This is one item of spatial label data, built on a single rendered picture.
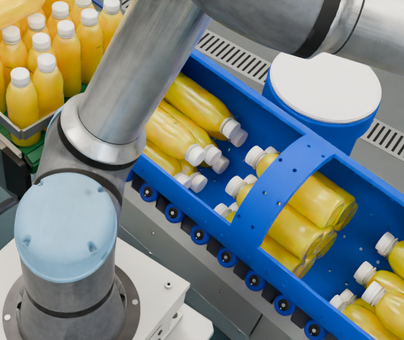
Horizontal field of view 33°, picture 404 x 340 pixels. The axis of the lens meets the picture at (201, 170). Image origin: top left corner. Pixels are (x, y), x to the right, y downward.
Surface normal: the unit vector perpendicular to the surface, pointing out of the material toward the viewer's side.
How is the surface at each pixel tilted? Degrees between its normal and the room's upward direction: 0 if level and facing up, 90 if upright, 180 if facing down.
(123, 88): 83
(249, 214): 61
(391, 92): 0
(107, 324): 71
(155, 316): 2
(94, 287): 88
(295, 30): 90
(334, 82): 0
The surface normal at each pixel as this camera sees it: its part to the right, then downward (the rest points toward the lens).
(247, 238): -0.63, 0.40
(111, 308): 0.90, 0.15
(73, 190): 0.10, -0.54
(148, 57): -0.18, 0.69
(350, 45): -0.09, 0.83
